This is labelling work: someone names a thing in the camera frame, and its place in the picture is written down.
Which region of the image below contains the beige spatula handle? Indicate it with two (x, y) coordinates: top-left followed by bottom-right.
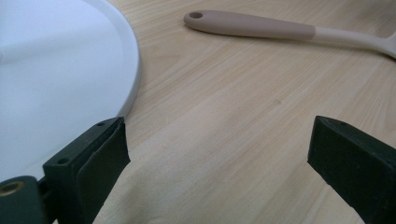
(183, 9), (396, 59)

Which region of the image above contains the white round plate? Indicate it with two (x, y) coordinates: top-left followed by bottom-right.
(0, 0), (142, 183)

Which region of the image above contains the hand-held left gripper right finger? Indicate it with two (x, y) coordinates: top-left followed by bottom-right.
(306, 115), (396, 224)

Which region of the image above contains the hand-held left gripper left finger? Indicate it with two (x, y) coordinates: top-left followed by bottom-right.
(42, 116), (132, 224)

